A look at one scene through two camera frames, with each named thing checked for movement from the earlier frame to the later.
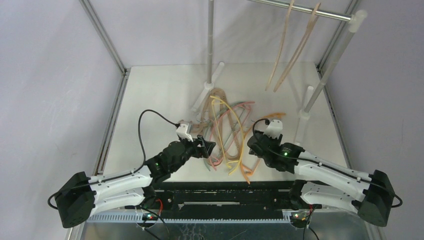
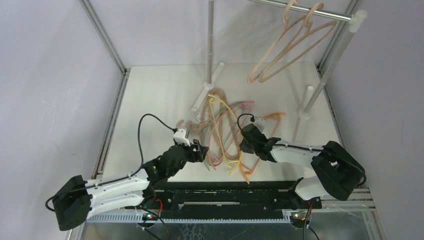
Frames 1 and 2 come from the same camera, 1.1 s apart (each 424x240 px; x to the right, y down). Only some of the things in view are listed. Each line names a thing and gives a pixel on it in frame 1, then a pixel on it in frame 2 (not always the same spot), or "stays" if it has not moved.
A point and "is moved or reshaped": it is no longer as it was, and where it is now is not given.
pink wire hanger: x=212 y=161 stays
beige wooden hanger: x=299 y=46 is moved or reshaped
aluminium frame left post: x=104 y=34 stays
